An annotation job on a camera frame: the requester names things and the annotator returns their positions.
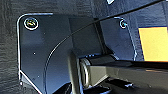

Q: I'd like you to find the round silver base bolt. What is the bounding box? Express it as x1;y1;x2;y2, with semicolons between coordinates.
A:
118;19;130;30
23;17;40;31

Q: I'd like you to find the long thin black cable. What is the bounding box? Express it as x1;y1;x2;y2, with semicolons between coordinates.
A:
42;0;168;94

